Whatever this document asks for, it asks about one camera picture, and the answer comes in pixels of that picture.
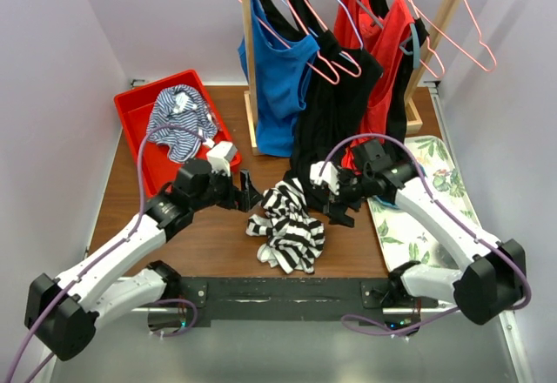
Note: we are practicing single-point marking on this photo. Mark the floral pattern tray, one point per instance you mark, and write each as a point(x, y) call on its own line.
point(401, 237)

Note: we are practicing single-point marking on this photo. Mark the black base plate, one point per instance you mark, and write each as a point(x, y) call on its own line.
point(288, 299)

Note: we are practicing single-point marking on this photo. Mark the grey blue hanger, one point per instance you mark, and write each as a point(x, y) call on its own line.
point(409, 46)

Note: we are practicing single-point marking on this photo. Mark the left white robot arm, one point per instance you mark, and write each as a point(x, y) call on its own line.
point(66, 311)

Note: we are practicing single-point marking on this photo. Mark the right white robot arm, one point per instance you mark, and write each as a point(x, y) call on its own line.
point(490, 275)

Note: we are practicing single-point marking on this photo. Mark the aluminium frame rail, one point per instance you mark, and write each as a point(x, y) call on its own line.
point(423, 344)

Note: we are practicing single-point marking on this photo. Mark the black red tank top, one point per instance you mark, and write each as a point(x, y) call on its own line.
point(396, 117)

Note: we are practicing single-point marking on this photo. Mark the pink wire hanger left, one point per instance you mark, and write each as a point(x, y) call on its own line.
point(268, 27)

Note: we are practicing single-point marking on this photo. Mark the black white striped tank top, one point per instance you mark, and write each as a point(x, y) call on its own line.
point(294, 239)

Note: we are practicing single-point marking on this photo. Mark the blue white striped shirt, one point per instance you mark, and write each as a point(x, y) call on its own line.
point(182, 120)

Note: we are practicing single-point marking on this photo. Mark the pink wire hanger far right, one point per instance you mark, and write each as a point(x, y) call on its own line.
point(430, 60)

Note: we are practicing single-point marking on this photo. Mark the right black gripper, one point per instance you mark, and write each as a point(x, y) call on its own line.
point(337, 216)

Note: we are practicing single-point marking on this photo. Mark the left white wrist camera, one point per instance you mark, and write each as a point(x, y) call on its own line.
point(220, 157)

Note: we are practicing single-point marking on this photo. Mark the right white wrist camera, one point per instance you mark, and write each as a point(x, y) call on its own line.
point(325, 174)

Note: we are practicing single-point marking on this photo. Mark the wooden clothes rack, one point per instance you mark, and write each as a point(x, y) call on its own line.
point(251, 103)

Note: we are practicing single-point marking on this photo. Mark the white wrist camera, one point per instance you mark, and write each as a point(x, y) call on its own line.
point(325, 174)
point(220, 157)

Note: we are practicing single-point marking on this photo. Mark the blue tank top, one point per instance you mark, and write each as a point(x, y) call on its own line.
point(282, 80)

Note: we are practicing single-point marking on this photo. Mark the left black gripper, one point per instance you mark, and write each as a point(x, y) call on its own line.
point(249, 197)

